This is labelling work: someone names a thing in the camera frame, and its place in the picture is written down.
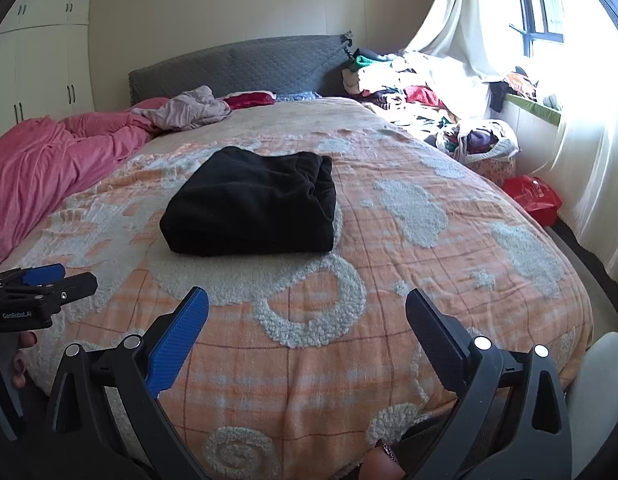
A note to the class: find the white curtain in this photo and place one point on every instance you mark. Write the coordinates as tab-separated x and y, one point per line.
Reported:
464	10

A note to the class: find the grey quilted headboard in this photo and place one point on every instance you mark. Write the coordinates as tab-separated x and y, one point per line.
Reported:
239	65

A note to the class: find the pink duvet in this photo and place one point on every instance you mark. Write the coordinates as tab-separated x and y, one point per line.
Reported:
54	160

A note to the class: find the crumpled mauve garment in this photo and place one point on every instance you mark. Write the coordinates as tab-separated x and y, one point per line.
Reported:
189	110

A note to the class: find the red plastic bag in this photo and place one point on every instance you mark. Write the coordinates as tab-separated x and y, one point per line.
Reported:
531	195

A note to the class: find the white bag of clothes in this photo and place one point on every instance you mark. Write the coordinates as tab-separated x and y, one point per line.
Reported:
479	145

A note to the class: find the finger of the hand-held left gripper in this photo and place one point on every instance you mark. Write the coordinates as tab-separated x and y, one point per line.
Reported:
41	275
74	287

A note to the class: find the pink floral storage box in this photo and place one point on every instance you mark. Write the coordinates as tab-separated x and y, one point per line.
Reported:
489	172

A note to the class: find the black sweater with orange cuffs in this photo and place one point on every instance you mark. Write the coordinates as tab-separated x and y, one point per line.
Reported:
249	200

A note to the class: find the orange checked fleece blanket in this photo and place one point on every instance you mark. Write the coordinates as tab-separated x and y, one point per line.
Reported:
339	360

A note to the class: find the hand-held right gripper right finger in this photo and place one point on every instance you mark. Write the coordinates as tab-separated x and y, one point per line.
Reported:
434	340

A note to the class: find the cream wardrobe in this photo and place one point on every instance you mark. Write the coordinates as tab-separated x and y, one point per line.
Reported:
44	60

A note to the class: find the red cloth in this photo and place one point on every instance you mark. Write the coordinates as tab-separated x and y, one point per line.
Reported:
249	100

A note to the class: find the green windowsill cover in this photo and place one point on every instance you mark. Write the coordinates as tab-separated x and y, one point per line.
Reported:
536	110

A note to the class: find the person's right hand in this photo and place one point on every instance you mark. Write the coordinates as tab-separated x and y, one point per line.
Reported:
381	467

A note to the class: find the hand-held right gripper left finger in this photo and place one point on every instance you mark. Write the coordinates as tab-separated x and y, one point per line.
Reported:
181	340

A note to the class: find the blue patterned cloth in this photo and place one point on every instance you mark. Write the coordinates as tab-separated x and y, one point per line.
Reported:
301	96

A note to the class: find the person's left hand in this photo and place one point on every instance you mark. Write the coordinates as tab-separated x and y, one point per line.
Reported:
20	375

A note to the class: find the pile of mixed clothes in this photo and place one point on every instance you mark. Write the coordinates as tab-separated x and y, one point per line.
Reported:
414	95

